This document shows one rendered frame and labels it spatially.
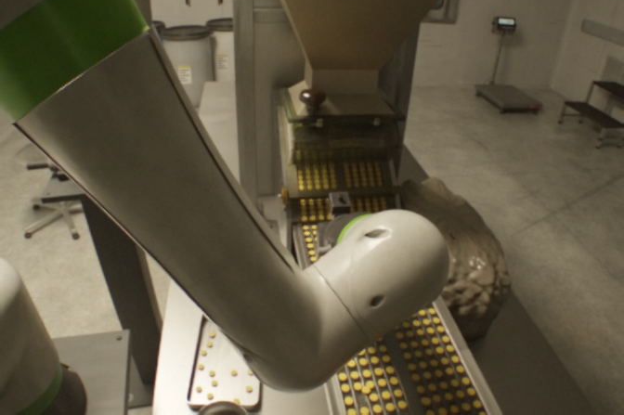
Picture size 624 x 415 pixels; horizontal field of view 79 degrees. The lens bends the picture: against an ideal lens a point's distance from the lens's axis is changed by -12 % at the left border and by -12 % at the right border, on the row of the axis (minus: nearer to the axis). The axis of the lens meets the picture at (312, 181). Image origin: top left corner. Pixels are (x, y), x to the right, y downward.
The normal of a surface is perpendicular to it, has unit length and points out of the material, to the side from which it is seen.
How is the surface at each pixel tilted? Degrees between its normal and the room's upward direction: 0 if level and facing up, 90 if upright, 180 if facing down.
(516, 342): 0
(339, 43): 118
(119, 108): 78
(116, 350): 0
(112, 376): 0
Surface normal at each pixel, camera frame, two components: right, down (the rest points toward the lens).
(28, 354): 0.99, 0.11
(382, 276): -0.11, -0.22
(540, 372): 0.04, -0.86
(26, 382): 0.90, 0.26
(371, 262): -0.28, -0.44
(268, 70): 0.16, 0.51
